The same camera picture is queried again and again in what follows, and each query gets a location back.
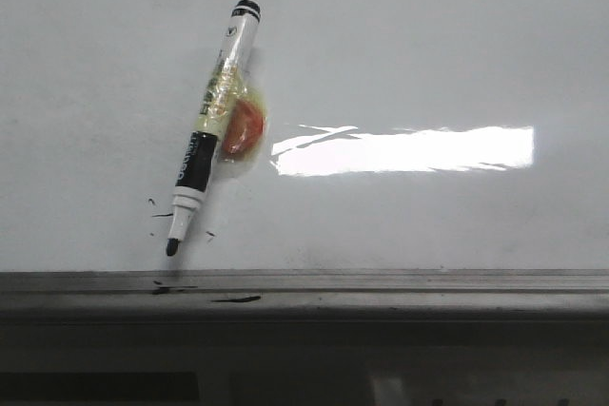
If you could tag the black white whiteboard marker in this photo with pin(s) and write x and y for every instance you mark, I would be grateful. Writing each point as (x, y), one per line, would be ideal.
(226, 83)

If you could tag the white whiteboard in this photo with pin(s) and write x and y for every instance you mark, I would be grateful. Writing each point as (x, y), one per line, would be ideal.
(407, 134)

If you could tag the grey base below whiteboard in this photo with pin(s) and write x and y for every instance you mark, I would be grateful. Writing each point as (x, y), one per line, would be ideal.
(297, 363)

